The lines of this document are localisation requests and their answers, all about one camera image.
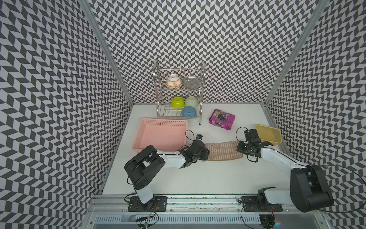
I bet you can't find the striped brown square dishcloth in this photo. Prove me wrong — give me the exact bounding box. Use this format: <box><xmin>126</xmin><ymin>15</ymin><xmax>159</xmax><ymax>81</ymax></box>
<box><xmin>205</xmin><ymin>141</ymin><xmax>243</xmax><ymax>161</ymax></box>

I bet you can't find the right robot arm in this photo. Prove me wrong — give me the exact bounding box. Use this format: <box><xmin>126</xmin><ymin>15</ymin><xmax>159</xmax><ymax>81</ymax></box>
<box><xmin>237</xmin><ymin>129</ymin><xmax>334</xmax><ymax>212</ymax></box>

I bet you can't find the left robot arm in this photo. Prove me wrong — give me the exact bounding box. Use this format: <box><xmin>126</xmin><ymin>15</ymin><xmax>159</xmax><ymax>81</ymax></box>
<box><xmin>124</xmin><ymin>140</ymin><xmax>210</xmax><ymax>205</ymax></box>

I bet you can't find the yellow plastic tray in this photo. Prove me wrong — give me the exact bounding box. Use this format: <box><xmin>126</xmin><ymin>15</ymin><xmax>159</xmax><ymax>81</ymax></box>
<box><xmin>255</xmin><ymin>125</ymin><xmax>282</xmax><ymax>146</ymax></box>

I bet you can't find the pink perforated plastic basket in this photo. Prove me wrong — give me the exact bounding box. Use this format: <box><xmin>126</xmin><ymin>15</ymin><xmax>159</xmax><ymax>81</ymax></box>
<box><xmin>132</xmin><ymin>118</ymin><xmax>188</xmax><ymax>153</ymax></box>

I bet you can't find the magenta snack bag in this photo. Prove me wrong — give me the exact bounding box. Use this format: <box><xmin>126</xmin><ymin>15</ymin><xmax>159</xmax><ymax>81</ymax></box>
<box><xmin>209</xmin><ymin>109</ymin><xmax>235</xmax><ymax>130</ymax></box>

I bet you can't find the blue bowl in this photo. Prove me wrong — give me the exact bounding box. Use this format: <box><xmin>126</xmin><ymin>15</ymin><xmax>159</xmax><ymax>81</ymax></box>
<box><xmin>181</xmin><ymin>106</ymin><xmax>196</xmax><ymax>118</ymax></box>

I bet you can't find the pale green bowl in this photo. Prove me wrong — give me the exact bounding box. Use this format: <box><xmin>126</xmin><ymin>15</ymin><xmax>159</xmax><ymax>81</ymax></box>
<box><xmin>185</xmin><ymin>96</ymin><xmax>199</xmax><ymax>108</ymax></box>

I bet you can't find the lime green bowl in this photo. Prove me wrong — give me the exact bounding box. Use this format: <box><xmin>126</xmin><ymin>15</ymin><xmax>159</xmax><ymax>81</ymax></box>
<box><xmin>171</xmin><ymin>96</ymin><xmax>185</xmax><ymax>109</ymax></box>

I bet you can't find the metal two-tier dish rack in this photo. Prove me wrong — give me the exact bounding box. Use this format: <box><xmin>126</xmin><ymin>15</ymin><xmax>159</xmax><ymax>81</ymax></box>
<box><xmin>152</xmin><ymin>60</ymin><xmax>206</xmax><ymax>125</ymax></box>

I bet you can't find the white orange patterned bowl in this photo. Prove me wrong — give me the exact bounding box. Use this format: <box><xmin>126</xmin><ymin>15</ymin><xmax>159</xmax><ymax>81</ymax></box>
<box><xmin>166</xmin><ymin>74</ymin><xmax>182</xmax><ymax>88</ymax></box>

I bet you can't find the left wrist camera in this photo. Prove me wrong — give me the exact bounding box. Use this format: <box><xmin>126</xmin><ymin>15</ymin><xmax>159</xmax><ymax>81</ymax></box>
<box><xmin>196</xmin><ymin>134</ymin><xmax>203</xmax><ymax>140</ymax></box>

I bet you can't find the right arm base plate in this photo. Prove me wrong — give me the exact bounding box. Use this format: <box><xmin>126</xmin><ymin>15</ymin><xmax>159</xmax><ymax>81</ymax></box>
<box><xmin>241</xmin><ymin>196</ymin><xmax>283</xmax><ymax>212</ymax></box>

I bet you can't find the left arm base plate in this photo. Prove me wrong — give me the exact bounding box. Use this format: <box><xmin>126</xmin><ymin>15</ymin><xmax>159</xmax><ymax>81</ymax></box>
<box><xmin>128</xmin><ymin>196</ymin><xmax>168</xmax><ymax>212</ymax></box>

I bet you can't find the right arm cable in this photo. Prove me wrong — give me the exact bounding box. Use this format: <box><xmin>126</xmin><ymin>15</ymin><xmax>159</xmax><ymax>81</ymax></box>
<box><xmin>317</xmin><ymin>164</ymin><xmax>366</xmax><ymax>214</ymax></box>

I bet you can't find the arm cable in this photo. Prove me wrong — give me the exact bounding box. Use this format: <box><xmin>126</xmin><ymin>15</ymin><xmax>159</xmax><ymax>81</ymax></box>
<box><xmin>317</xmin><ymin>164</ymin><xmax>366</xmax><ymax>214</ymax></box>
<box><xmin>122</xmin><ymin>194</ymin><xmax>160</xmax><ymax>229</ymax></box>

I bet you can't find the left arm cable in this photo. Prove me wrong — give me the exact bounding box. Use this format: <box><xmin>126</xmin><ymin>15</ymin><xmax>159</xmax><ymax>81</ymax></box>
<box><xmin>122</xmin><ymin>194</ymin><xmax>160</xmax><ymax>229</ymax></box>

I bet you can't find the aluminium front rail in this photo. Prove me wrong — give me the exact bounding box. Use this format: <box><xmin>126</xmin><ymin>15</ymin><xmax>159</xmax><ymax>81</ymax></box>
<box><xmin>84</xmin><ymin>194</ymin><xmax>327</xmax><ymax>215</ymax></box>

